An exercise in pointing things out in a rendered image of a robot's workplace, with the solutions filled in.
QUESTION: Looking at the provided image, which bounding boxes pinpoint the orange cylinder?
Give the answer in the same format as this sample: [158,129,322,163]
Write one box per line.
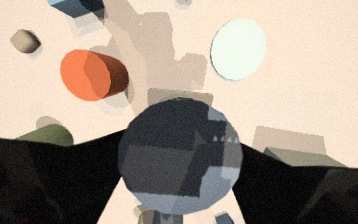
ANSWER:
[60,49,129,101]

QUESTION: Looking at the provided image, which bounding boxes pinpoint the tan cup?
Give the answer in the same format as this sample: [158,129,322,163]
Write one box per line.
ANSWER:
[137,210,155,224]

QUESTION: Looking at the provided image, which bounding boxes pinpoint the small blue block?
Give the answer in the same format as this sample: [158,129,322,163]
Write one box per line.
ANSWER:
[47,0,105,19]
[215,212,234,224]

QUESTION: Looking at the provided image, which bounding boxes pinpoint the small tan pebble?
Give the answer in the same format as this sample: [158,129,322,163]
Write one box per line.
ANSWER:
[10,29,40,54]

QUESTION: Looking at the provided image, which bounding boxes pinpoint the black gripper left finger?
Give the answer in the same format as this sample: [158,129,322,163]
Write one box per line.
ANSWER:
[0,129,125,224]

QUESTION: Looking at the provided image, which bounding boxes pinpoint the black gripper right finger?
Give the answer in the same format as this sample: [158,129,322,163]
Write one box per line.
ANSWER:
[231,142,358,224]

